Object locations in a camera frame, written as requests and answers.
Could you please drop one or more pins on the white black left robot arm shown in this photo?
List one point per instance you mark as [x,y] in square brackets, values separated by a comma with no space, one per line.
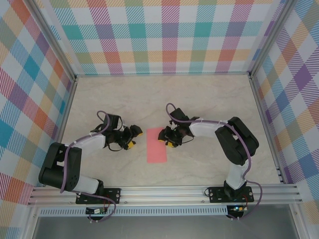
[89,144]

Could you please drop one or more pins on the aluminium frame leg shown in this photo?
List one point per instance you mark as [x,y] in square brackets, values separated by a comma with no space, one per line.
[297,224]
[30,224]

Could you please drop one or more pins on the aluminium frame post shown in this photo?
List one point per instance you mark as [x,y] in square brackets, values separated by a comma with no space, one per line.
[54,42]
[270,37]

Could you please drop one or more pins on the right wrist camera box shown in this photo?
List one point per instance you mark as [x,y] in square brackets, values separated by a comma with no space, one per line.
[178,114]

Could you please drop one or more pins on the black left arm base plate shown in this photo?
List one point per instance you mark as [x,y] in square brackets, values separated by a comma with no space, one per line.
[113,194]

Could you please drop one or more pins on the small circuit board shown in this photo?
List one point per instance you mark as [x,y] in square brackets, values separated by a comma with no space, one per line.
[238,209]
[96,211]

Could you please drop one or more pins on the aluminium table side rail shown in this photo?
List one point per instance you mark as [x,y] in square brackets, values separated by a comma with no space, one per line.
[63,124]
[267,124]

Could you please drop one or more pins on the aluminium table back rail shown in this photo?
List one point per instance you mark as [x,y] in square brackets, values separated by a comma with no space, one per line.
[162,74]

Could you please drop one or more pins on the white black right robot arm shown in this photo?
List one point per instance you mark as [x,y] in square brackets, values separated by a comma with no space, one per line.
[204,130]

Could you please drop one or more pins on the pink paper sheet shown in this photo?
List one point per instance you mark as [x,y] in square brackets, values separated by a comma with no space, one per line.
[157,149]

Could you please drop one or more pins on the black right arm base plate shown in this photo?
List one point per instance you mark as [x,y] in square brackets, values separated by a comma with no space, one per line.
[215,195]

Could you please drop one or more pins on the aluminium mounting rail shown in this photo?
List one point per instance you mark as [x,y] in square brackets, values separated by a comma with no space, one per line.
[162,194]

